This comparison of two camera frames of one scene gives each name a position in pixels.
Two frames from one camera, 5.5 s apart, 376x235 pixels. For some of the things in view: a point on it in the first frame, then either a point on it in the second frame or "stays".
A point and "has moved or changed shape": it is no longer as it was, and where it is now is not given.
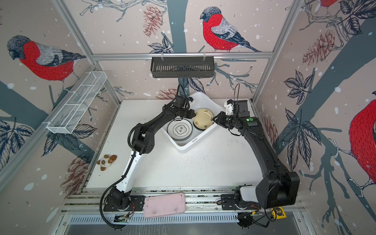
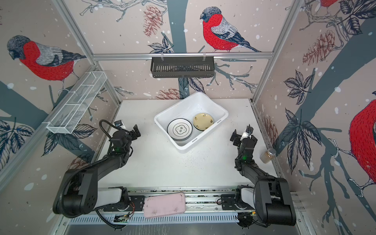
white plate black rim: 179,129 stays
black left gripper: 190,114 -> 134,136
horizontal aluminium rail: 135,56 stays
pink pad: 164,205 stays
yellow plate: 202,121 has moved or changed shape
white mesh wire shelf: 77,102 stays
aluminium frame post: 84,43 stays
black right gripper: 220,120 -> 237,142
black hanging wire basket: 181,68 stays
